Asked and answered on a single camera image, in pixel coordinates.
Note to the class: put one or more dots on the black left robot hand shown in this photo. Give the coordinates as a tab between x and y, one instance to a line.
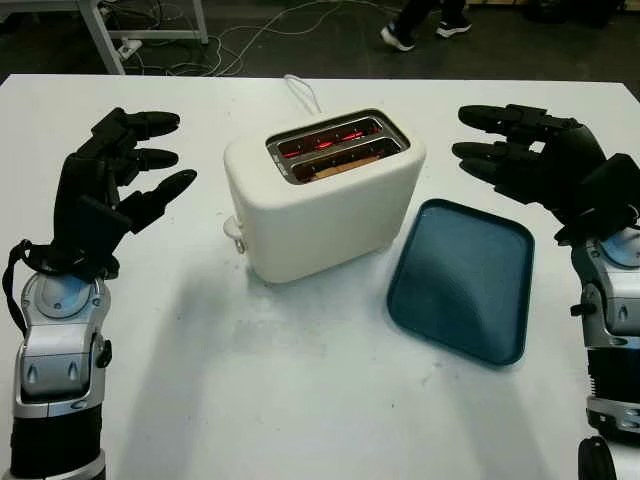
85	170

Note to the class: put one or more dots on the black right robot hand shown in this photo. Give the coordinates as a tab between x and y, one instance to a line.
540	165

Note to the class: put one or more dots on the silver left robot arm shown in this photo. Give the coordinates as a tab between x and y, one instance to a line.
55	350

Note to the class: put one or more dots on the white toaster lever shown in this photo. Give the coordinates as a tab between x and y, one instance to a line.
231	228

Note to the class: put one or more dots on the silver toaster dial knob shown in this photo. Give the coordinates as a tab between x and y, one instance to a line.
241	245

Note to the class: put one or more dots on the person in dark trousers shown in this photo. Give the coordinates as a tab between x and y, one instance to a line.
400	37

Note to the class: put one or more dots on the browned toast slice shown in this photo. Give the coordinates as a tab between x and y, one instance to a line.
340	170

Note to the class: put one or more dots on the white two-slot toaster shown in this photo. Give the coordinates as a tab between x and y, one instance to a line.
325	220

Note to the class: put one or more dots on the white power strip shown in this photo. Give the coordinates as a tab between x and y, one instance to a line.
129	48

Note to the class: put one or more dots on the dark blue rectangular tray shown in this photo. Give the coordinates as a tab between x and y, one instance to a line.
460	280

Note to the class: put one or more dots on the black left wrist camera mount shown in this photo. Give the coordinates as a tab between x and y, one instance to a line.
100	215

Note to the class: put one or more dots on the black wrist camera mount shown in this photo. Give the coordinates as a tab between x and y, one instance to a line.
100	215
615	185

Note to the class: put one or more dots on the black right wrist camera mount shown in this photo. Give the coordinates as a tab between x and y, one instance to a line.
615	185

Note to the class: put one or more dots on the white metal desk frame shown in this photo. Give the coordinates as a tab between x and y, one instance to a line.
107	50

